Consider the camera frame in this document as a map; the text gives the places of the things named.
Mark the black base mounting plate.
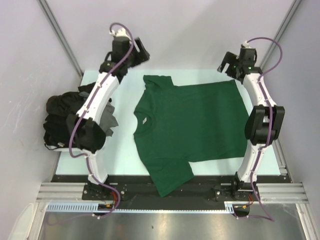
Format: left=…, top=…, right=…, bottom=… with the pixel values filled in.
left=51, top=175, right=287, bottom=209

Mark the white plastic bin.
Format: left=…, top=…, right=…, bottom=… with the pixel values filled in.
left=48, top=91, right=113, bottom=153

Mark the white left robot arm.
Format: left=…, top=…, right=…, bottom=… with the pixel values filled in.
left=66, top=22, right=150, bottom=200

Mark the right aluminium frame post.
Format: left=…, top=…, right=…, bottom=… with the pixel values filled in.
left=256, top=0, right=303, bottom=72

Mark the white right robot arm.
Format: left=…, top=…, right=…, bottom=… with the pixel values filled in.
left=217, top=42, right=285, bottom=201

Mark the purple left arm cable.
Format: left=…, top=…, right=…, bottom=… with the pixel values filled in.
left=68, top=22, right=135, bottom=221

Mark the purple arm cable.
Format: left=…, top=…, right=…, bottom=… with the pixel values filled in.
left=68, top=22, right=135, bottom=221
left=246, top=36, right=284, bottom=222

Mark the left aluminium frame post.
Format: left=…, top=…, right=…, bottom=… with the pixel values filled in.
left=37, top=0, right=84, bottom=79

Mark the aluminium front rail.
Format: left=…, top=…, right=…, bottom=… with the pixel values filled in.
left=37, top=182, right=308, bottom=204

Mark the white slotted cable duct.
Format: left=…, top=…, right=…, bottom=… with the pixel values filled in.
left=46, top=202, right=234, bottom=214

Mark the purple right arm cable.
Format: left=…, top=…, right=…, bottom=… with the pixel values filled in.
left=246, top=36, right=284, bottom=222

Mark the aluminium frame post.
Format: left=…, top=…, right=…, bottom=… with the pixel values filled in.
left=256, top=0, right=303, bottom=72
left=37, top=0, right=84, bottom=79

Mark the grey t shirt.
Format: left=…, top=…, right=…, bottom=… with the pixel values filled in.
left=99, top=102, right=119, bottom=137

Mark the green t shirt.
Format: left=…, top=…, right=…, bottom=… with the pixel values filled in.
left=133, top=75, right=248, bottom=183

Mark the black t shirt pile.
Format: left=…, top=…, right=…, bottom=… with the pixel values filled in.
left=42, top=83, right=113, bottom=151

